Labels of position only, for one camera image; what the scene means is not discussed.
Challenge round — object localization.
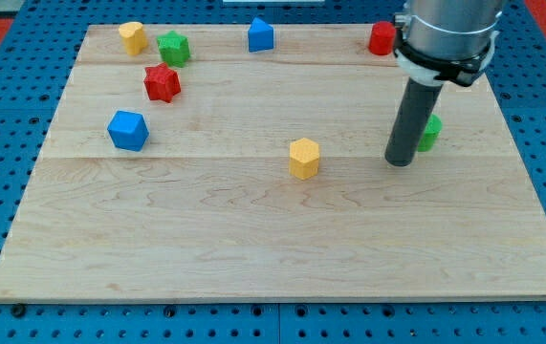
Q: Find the yellow hexagon block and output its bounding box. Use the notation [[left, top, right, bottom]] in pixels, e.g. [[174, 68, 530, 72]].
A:
[[289, 138, 320, 180]]

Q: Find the green cylinder block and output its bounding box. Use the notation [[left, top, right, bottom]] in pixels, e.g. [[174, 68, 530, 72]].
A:
[[417, 114, 443, 152]]

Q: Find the red cylinder block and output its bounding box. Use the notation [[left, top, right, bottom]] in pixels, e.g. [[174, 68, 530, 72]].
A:
[[368, 21, 396, 55]]

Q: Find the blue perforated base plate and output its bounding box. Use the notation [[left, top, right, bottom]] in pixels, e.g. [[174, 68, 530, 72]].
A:
[[0, 0, 546, 343]]

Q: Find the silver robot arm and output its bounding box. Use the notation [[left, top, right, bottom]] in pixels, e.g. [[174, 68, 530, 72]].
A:
[[393, 0, 506, 87]]

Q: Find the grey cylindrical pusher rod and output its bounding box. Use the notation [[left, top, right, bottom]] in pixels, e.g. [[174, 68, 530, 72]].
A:
[[384, 78, 443, 167]]

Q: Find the green star block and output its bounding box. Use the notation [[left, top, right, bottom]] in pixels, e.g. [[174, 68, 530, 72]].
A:
[[156, 31, 190, 67]]

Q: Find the blue triangle block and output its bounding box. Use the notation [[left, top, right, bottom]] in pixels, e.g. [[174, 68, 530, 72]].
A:
[[248, 17, 274, 53]]

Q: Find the red star block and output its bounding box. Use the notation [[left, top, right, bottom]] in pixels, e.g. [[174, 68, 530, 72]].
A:
[[143, 62, 181, 103]]

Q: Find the blue cube block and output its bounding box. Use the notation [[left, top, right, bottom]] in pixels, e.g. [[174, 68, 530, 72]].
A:
[[107, 110, 149, 152]]

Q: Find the yellow heart block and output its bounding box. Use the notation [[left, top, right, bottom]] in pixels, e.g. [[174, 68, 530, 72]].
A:
[[118, 21, 148, 56]]

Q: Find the wooden board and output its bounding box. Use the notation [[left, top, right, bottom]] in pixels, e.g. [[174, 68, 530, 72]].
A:
[[0, 25, 546, 304]]

